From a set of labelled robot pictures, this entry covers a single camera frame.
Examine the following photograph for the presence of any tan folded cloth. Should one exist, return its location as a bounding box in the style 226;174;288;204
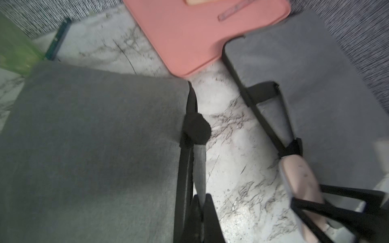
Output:
185;0;216;6

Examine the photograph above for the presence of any green pen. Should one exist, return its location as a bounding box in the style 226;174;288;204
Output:
45;17;72;61

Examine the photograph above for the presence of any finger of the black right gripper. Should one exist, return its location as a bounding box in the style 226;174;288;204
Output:
291;198;389;243
320;184;386;210

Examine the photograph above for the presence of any pink computer mouse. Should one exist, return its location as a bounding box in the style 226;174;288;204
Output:
279;155;326;243

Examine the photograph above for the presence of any green plastic cup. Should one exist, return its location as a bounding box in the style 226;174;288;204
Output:
1;14;44;76

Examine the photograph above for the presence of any pink tray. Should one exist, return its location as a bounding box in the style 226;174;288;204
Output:
124;0;291;78

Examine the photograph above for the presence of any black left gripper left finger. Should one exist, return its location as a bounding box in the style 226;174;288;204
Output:
180;195;202;243

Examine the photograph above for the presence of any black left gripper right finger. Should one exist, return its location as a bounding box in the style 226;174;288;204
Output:
203;193;226;243

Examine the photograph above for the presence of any grey laptop bag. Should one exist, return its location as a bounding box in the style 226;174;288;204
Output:
222;10;389;189
1;61;210;243

